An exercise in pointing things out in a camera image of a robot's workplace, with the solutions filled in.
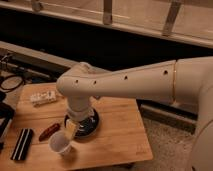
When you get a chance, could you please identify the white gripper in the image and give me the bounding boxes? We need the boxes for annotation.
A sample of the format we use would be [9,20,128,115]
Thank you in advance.
[65,100,94,140]

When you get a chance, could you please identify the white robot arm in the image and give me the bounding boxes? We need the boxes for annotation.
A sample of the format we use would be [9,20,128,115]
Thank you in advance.
[56,56,213,171]

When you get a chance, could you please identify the black ceramic bowl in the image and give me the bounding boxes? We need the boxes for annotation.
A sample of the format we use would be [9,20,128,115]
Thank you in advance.
[64,109,99,139]

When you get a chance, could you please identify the red sausage toy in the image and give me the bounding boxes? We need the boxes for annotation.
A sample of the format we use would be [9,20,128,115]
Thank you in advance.
[39,123,60,141]

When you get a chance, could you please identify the wooden table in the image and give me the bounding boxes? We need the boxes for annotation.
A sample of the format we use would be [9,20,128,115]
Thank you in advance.
[0,83,153,171]

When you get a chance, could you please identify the white plastic bottle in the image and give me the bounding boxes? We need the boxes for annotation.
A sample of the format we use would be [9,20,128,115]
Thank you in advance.
[30,91,57,106]

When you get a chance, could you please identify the black white striped box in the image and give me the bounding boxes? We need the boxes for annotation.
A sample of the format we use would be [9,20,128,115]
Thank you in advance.
[11,129,34,161]

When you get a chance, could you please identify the black equipment at left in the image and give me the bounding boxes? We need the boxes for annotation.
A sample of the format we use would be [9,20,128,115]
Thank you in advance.
[0,91,14,152]

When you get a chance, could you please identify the black round magnifier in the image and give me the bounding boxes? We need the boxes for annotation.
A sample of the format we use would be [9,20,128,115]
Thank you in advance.
[0,75,25,92]

